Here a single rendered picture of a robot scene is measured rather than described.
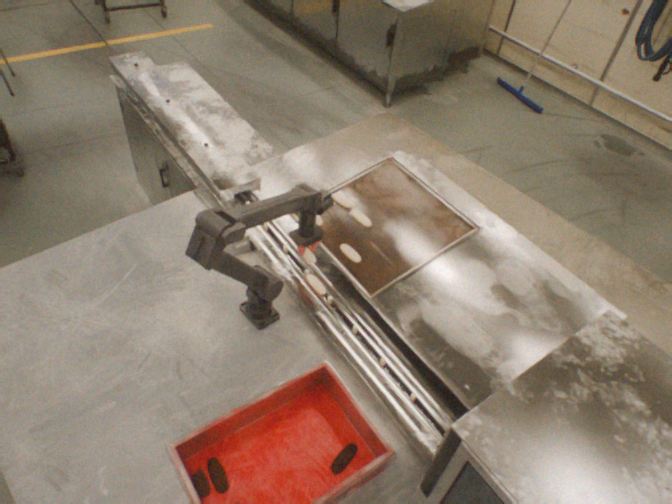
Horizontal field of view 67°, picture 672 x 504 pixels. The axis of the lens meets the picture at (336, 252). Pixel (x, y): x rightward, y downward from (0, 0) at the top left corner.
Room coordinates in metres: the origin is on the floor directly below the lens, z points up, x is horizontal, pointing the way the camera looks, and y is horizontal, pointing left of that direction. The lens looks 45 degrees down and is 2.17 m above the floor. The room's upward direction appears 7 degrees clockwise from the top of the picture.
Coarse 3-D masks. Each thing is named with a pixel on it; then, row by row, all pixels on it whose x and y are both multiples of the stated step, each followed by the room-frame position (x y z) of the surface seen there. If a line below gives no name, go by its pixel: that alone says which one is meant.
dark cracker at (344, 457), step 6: (348, 444) 0.61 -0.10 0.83; (354, 444) 0.61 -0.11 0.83; (342, 450) 0.59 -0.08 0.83; (348, 450) 0.59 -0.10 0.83; (354, 450) 0.60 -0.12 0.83; (336, 456) 0.57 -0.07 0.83; (342, 456) 0.57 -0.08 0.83; (348, 456) 0.58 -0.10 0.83; (336, 462) 0.56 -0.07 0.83; (342, 462) 0.56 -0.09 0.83; (348, 462) 0.56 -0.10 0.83; (330, 468) 0.54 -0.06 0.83; (336, 468) 0.54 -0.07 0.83; (342, 468) 0.54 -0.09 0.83
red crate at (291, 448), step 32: (320, 384) 0.78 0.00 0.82; (288, 416) 0.67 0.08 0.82; (320, 416) 0.68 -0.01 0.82; (224, 448) 0.56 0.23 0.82; (256, 448) 0.57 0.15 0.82; (288, 448) 0.58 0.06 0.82; (320, 448) 0.59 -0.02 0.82; (256, 480) 0.49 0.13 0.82; (288, 480) 0.50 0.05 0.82; (320, 480) 0.51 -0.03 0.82
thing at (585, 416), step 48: (576, 336) 0.70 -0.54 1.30; (624, 336) 0.71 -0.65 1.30; (528, 384) 0.56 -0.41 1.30; (576, 384) 0.58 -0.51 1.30; (624, 384) 0.59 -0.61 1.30; (480, 432) 0.45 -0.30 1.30; (528, 432) 0.46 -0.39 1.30; (576, 432) 0.47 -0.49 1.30; (624, 432) 0.48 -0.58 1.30; (432, 480) 0.49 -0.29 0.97; (528, 480) 0.37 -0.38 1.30; (576, 480) 0.38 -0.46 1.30; (624, 480) 0.39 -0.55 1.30
